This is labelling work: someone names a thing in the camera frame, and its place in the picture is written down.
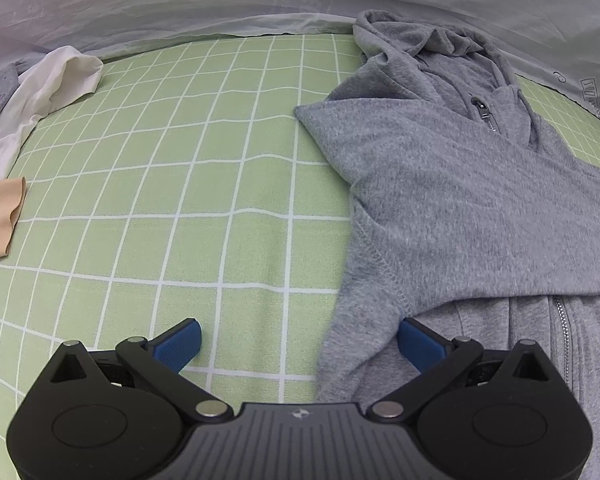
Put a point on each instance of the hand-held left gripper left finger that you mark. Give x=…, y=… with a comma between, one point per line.
x=179, y=347

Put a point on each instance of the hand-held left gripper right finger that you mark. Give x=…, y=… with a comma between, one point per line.
x=422, y=347

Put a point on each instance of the grey zip hoodie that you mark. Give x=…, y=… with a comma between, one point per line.
x=430, y=185

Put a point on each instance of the green grid mat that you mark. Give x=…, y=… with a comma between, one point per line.
x=180, y=185

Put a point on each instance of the white garment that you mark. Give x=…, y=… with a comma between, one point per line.
x=45, y=90

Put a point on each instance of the grey shirt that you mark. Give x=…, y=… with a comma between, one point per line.
x=2, y=82

